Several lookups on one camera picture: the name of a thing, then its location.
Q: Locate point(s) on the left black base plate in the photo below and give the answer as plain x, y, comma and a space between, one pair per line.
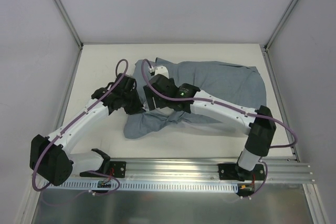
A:
115, 169

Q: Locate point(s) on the aluminium mounting rail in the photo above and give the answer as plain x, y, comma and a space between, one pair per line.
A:
206, 169

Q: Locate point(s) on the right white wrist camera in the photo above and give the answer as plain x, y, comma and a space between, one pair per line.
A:
162, 70

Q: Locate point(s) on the aluminium frame post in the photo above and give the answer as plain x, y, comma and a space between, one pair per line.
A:
285, 16
68, 22

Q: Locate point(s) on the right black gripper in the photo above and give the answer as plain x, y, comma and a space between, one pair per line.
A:
151, 98

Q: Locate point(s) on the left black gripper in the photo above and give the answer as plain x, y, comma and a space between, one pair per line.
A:
134, 103

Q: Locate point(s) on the left aluminium frame post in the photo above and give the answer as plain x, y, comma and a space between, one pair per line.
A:
68, 22

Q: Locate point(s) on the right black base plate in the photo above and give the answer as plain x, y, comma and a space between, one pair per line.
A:
230, 171

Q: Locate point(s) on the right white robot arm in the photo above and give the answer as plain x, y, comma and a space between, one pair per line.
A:
257, 124

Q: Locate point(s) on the right aluminium frame post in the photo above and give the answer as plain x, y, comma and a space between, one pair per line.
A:
285, 16

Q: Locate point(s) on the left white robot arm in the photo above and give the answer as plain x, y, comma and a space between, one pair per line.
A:
51, 156

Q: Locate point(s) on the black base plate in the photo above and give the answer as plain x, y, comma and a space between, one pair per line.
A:
115, 169
230, 171

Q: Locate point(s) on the slotted white cable duct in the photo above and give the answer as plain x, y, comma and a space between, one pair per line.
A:
137, 185

